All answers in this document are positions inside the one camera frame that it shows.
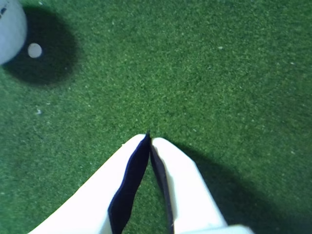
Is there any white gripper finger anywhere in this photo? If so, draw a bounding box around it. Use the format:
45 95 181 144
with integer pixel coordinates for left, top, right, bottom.
28 131 151 234
150 137 254 234

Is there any long green turf mat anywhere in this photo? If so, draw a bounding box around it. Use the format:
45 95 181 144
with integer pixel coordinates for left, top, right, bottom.
0 0 312 234

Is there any small white dot marker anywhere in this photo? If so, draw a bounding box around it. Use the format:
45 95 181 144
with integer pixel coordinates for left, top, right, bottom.
27 43 43 59

